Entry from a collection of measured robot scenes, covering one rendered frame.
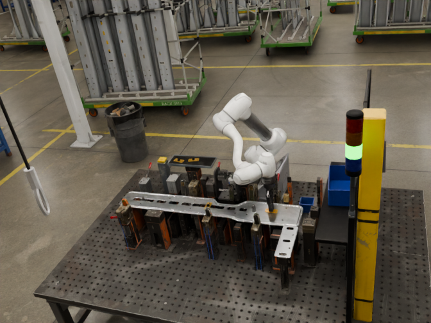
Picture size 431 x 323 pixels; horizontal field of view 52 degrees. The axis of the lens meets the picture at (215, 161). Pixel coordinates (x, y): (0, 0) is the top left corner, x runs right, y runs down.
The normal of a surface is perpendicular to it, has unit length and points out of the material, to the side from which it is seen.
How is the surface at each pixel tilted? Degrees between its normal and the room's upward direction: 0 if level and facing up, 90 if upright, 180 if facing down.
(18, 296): 0
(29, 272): 0
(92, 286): 0
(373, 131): 90
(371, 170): 94
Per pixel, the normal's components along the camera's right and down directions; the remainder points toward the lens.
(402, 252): -0.14, -0.85
